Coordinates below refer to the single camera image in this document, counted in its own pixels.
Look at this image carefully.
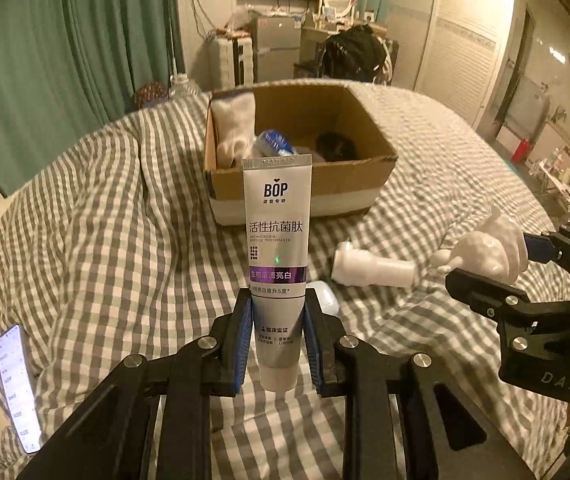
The white sock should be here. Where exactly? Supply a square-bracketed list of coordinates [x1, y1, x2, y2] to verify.
[210, 91, 256, 169]
[430, 206, 529, 285]

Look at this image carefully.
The white Huawei earbuds case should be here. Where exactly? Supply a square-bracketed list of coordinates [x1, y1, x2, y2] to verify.
[307, 281, 339, 316]

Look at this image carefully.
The white hair dryer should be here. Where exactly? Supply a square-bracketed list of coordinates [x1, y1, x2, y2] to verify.
[331, 242, 416, 288]

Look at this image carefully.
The white BOP toothpaste tube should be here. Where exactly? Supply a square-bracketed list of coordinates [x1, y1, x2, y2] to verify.
[243, 154, 312, 393]

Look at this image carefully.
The dark plastic funnel cup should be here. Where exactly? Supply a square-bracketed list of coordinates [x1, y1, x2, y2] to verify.
[314, 132, 358, 162]

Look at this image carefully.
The blue tissue pack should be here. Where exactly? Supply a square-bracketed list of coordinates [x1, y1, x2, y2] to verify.
[251, 129, 298, 158]

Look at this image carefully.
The cluttered shelf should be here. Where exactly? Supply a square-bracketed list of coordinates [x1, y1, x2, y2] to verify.
[526, 119, 570, 211]

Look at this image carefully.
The red fire extinguisher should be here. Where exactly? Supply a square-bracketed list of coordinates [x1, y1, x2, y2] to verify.
[510, 139, 531, 164]

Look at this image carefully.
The smartphone with lit screen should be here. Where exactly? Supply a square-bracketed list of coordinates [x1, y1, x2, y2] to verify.
[0, 324, 41, 455]

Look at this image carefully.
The cardboard box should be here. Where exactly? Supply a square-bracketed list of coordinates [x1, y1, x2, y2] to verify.
[204, 79, 398, 226]

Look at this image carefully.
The black clothes pile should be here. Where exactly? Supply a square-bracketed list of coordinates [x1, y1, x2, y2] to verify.
[314, 24, 393, 84]

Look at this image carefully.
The brown patterned basket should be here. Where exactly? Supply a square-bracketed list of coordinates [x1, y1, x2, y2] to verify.
[133, 81, 168, 110]

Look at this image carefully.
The clear water bottle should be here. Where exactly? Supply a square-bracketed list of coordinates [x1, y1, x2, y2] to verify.
[168, 73, 201, 100]

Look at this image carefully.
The white suitcase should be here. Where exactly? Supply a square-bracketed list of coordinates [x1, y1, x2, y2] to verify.
[209, 36, 253, 90]

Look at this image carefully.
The silver mini fridge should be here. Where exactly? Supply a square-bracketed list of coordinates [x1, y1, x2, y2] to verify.
[251, 15, 300, 82]

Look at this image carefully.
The green curtain left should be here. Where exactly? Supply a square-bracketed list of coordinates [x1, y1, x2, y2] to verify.
[0, 0, 184, 195]

